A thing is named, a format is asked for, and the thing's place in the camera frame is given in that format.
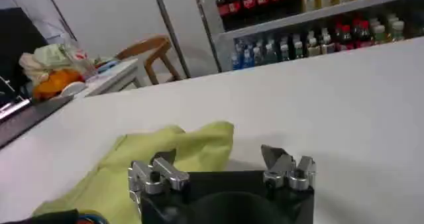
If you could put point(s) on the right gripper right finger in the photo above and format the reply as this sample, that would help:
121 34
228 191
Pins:
285 170

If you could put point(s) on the black monitor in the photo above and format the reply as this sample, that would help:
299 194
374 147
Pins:
18 36

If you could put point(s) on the blue flat item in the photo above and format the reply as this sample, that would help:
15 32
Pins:
107 65

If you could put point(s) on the white side desk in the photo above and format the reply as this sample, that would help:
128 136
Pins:
112 78

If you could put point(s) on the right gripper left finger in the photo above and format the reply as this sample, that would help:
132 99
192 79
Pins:
169 174

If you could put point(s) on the pale green cloth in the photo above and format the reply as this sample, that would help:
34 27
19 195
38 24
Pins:
54 54

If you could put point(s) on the lime green shirt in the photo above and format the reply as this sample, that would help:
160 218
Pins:
185 145

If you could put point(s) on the wooden chair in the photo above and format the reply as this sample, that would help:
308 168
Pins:
150 48

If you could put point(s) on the dark metal pole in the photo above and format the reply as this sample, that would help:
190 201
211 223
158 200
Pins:
170 30

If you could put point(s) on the beige cloth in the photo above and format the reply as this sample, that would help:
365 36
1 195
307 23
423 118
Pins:
31 68

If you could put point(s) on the orange cloth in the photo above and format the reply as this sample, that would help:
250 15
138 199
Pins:
56 81

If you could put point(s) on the clear plastic water bottle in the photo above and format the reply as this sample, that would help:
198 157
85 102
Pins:
83 61

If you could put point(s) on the shelf unit with bottles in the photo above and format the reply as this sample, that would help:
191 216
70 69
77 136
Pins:
314 20

